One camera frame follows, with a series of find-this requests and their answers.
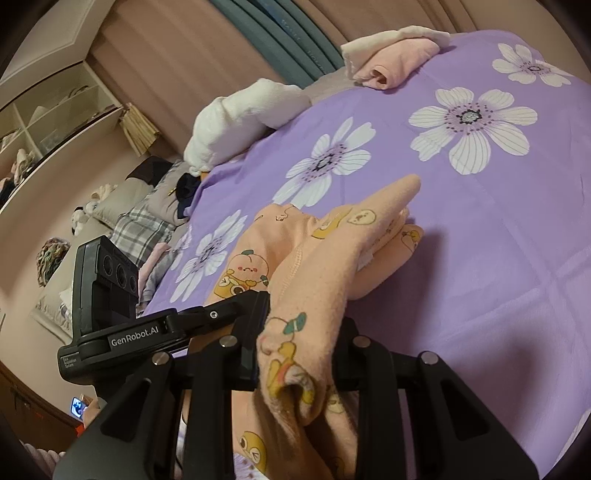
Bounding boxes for multicolour knit hat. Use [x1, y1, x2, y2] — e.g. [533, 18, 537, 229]
[36, 236, 71, 287]

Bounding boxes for folded pink cloth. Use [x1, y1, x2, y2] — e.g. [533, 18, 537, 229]
[355, 39, 439, 90]

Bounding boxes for light frilled cushion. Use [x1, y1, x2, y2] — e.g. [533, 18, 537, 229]
[30, 272, 77, 330]

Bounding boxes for white plush blanket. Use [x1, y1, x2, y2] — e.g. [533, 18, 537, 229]
[184, 78, 311, 174]

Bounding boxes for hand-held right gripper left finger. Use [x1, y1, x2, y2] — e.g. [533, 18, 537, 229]
[52, 335, 259, 480]

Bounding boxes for white shelf cabinet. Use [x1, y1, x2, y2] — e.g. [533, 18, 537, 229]
[0, 9, 125, 213]

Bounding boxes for grey plaid pillow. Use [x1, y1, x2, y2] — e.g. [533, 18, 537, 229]
[113, 203, 177, 254]

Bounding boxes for teal curtain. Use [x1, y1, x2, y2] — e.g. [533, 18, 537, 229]
[210, 0, 345, 86]

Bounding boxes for folded cream cloth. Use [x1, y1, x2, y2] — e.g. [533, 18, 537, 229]
[341, 26, 451, 85]

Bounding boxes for beige bed sheet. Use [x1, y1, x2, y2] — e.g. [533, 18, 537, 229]
[302, 68, 354, 103]

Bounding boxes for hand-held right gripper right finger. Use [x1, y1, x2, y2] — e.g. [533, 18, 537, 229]
[332, 318, 540, 480]

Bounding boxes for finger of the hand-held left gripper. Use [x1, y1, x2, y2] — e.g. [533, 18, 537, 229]
[167, 290, 271, 345]

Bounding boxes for purple floral bedsheet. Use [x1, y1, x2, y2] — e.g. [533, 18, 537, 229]
[139, 30, 591, 480]

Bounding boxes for grey garment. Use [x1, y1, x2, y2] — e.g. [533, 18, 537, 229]
[137, 265, 168, 306]

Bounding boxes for pale pink garment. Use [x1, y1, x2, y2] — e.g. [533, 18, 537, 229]
[139, 242, 172, 296]

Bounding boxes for brown wooden furniture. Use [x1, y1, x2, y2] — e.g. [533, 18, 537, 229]
[0, 360, 80, 445]

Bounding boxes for rolled straw mat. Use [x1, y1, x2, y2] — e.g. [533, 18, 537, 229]
[119, 102, 161, 155]

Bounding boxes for navy cloth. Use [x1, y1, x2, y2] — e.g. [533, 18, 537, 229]
[175, 173, 205, 220]

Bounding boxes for dark brown cushion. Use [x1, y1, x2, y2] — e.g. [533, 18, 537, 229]
[127, 156, 175, 188]

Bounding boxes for orange printed pants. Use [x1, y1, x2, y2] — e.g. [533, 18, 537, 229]
[212, 174, 424, 480]

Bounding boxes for pink fluffy cloth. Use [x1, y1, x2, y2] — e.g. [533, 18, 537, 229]
[18, 442, 63, 480]

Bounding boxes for white plush toy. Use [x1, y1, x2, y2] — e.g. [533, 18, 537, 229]
[70, 205, 94, 237]

